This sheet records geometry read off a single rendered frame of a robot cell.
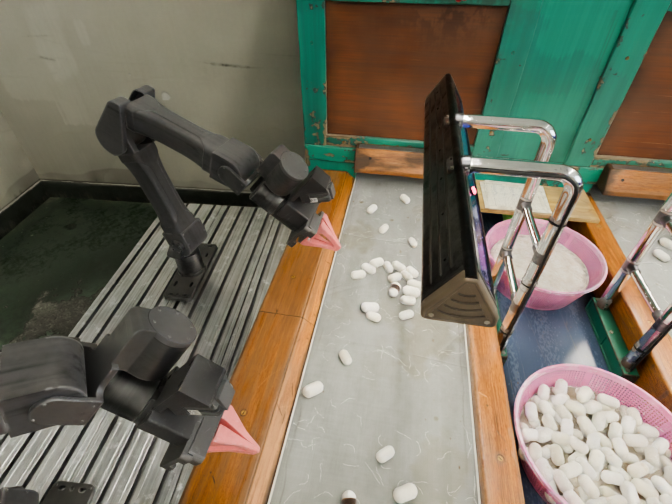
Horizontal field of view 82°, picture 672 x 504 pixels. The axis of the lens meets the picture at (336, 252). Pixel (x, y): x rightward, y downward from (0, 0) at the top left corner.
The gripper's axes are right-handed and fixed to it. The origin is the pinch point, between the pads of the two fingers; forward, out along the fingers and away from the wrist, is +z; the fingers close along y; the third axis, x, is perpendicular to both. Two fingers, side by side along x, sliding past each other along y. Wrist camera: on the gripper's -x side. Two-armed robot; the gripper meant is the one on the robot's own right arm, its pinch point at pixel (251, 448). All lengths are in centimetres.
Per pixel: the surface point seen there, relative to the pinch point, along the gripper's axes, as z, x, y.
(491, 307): 5.5, -32.7, 9.9
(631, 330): 56, -32, 39
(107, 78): -94, 94, 160
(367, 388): 17.9, 0.4, 17.5
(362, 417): 17.8, 0.5, 12.1
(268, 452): 6.5, 7.9, 3.5
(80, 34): -111, 83, 160
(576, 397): 47, -22, 23
